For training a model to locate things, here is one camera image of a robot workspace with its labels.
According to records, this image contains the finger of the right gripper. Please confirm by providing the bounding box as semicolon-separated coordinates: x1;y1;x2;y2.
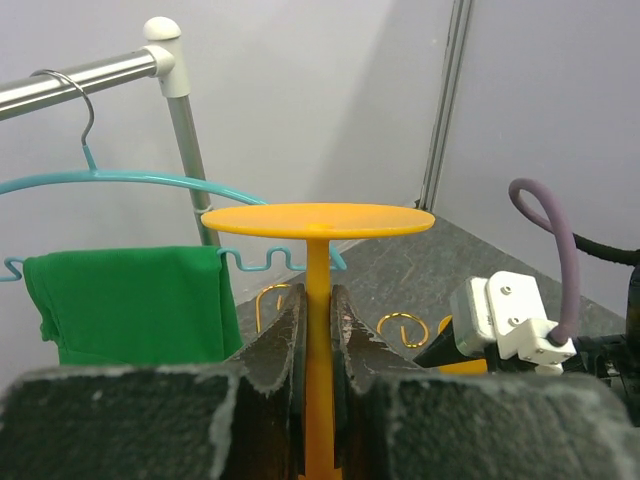
413;315;482;369

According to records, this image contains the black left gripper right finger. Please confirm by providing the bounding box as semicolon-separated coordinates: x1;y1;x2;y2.
331;285;639;479

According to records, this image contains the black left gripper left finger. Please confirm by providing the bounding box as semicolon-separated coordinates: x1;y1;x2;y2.
1;285;307;479

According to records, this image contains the gold wine glass rack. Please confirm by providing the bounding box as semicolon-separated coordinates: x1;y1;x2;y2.
254;283;430;349

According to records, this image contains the orange wine glass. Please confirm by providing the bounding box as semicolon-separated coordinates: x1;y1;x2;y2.
439;359;488;375
201;203;435;479

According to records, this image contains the green cloth on hanger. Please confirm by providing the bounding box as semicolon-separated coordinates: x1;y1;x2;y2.
23;246;243;365

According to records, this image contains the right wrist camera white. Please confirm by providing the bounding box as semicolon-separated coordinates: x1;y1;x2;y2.
450;271;576;375

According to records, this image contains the teal wire clothes hanger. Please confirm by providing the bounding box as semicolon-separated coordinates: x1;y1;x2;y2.
1;69;347;283

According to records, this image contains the silver white clothes rail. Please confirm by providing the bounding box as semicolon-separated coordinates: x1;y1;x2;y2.
1;17;211;216

